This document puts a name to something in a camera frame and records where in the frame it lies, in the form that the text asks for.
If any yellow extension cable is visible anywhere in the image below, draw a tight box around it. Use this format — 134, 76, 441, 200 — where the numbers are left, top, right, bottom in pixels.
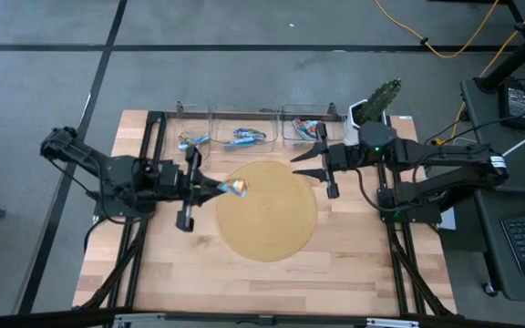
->
374, 0, 525, 154

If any red green wrapper granola bar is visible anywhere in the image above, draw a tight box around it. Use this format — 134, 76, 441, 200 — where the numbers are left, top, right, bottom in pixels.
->
216, 178, 249, 199

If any round woven straw placemat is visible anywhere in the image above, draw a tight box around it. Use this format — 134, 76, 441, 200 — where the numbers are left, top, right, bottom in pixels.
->
215, 160, 319, 263

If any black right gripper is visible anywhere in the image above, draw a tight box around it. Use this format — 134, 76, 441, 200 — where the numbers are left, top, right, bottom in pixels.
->
290, 121, 364, 200

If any black power adapter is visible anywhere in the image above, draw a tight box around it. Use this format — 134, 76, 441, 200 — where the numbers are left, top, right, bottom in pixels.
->
498, 79, 525, 131

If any black aluminium table frame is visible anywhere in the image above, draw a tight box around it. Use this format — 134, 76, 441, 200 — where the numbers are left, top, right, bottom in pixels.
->
0, 110, 525, 328

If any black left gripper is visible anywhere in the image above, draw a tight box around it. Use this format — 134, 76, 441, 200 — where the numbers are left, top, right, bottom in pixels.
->
150, 145, 228, 233

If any grey control box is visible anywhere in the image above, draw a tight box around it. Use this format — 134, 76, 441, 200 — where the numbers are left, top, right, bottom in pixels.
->
439, 207, 458, 231

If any white plant pot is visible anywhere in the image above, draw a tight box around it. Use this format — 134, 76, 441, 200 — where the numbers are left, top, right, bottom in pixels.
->
347, 98, 389, 147

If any silver frame bracket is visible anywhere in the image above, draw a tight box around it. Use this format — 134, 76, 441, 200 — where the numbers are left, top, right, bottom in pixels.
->
114, 313, 168, 328
365, 317, 421, 328

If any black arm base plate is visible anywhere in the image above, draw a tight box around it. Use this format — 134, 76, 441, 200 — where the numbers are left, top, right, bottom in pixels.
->
93, 181, 160, 219
377, 187, 442, 225

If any green cactus plant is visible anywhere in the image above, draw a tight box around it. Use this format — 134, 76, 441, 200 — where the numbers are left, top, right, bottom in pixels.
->
359, 77, 403, 125

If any black stand leg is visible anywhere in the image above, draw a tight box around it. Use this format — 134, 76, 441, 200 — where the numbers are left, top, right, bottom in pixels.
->
474, 0, 525, 95

